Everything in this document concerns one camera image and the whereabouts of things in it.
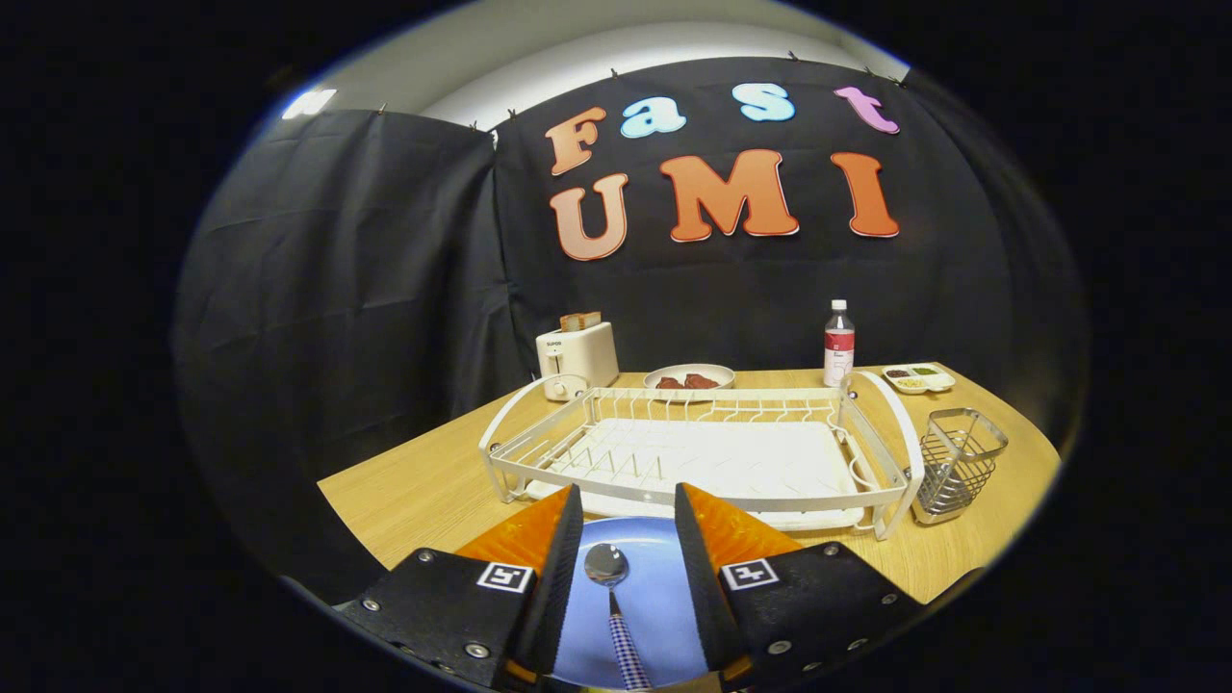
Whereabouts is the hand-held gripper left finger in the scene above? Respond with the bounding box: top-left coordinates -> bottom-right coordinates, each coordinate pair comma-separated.
339,483 -> 585,692

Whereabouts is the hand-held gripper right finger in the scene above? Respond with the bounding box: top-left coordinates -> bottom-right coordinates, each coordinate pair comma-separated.
674,481 -> 927,686

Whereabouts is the white wire dish rack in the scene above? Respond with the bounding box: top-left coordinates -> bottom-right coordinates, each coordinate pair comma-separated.
479,371 -> 925,540

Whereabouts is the blue plate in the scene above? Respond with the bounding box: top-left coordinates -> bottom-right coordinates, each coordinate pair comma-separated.
549,517 -> 718,690

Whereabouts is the spoon with checkered handle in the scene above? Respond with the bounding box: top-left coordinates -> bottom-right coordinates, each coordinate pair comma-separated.
584,543 -> 654,692

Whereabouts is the metal wire basket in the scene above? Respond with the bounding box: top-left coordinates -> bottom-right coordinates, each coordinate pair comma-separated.
907,408 -> 1010,526

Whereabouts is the white divided condiment dish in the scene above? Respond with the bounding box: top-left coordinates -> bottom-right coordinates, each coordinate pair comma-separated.
882,363 -> 957,396

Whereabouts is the clear bottle with red label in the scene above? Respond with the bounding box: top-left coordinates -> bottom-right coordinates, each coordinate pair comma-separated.
824,299 -> 856,388

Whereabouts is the beige bowl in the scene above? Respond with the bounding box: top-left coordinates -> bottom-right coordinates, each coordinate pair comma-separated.
643,363 -> 736,394

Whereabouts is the white toaster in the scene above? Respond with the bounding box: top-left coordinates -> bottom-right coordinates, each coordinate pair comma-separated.
535,321 -> 621,402

